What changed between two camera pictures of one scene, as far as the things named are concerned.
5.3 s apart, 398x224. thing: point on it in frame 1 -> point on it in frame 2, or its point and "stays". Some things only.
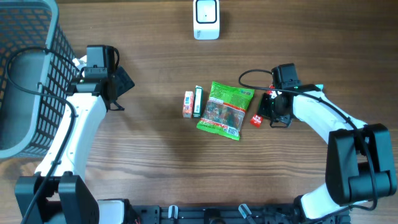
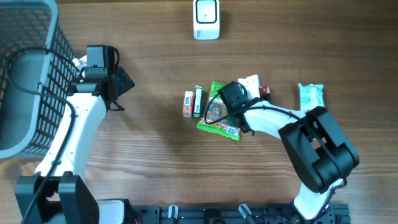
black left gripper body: x=124 y=82 stays
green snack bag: x=224 y=111 stays
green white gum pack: x=198 y=101 stays
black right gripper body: x=268 y=107 -> x=232 y=114
